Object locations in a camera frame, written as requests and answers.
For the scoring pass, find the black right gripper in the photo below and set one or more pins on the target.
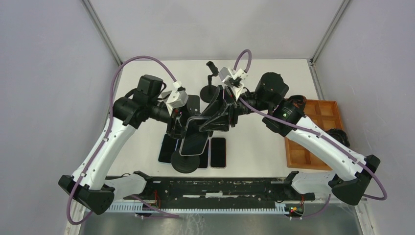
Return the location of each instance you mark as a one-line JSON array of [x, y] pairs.
[[222, 111]]

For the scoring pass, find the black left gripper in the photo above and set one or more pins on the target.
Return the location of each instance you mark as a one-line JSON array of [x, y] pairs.
[[177, 125]]

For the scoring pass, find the light blue cased phone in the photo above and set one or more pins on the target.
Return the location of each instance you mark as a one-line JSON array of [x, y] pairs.
[[168, 147]]

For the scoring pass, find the white cased phone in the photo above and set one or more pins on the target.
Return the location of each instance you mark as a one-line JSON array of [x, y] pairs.
[[194, 142]]

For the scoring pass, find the black round stand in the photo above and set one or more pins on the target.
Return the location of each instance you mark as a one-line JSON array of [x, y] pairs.
[[207, 92], [184, 164]]

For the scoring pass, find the wooden base black phone stand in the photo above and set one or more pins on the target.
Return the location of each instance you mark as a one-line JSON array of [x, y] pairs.
[[193, 105]]

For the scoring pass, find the black phone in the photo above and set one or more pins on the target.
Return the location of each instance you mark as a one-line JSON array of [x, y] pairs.
[[218, 153]]

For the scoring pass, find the white framed small phone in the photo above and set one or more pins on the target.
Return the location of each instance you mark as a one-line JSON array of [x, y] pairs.
[[204, 158]]

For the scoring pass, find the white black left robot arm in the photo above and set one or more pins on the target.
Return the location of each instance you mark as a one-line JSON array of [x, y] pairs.
[[88, 184]]

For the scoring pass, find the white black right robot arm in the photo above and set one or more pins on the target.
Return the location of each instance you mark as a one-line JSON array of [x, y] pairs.
[[351, 172]]

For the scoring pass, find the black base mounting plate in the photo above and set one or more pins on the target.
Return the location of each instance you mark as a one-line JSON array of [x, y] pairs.
[[220, 192]]

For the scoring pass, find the orange compartment tray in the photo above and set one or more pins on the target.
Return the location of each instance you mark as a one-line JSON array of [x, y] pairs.
[[306, 150]]

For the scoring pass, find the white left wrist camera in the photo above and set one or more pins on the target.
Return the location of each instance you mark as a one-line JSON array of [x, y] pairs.
[[177, 98]]

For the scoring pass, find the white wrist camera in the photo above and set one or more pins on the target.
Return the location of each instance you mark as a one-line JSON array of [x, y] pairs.
[[177, 98], [235, 80]]

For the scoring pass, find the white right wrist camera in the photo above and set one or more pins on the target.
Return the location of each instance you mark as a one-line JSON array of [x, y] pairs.
[[235, 80]]

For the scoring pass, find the white slotted cable duct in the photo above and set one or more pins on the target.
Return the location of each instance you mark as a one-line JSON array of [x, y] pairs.
[[138, 207]]

